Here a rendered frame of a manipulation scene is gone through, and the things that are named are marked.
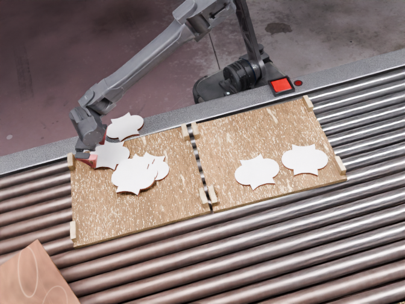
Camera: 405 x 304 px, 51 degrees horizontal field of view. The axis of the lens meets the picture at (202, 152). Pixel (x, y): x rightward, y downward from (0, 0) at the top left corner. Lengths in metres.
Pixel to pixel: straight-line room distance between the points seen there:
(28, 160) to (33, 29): 2.50
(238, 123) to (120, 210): 0.48
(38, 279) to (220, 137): 0.69
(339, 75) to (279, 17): 1.90
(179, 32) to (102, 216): 0.58
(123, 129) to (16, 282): 0.63
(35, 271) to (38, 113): 2.09
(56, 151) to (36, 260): 0.49
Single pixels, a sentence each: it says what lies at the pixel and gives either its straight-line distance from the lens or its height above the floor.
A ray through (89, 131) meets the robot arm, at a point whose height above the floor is 1.16.
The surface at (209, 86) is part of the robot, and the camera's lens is 2.61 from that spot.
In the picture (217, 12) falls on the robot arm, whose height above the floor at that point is 1.34.
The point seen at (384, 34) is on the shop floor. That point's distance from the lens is 3.39.
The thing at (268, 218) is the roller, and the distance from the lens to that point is 1.27.
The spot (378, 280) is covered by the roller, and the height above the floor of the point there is 0.91.
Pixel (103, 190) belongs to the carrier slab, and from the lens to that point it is 1.39.
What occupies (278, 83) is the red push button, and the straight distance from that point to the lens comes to 1.59.
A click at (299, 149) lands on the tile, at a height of 0.95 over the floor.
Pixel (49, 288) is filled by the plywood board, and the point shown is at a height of 1.04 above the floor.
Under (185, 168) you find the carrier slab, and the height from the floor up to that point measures 0.94.
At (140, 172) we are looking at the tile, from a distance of 1.35.
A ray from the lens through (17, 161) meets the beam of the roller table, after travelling 1.63.
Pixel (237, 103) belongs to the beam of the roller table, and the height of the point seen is 0.91.
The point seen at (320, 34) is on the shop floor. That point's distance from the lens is 3.35.
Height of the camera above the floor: 2.03
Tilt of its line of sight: 52 degrees down
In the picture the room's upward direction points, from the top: 11 degrees counter-clockwise
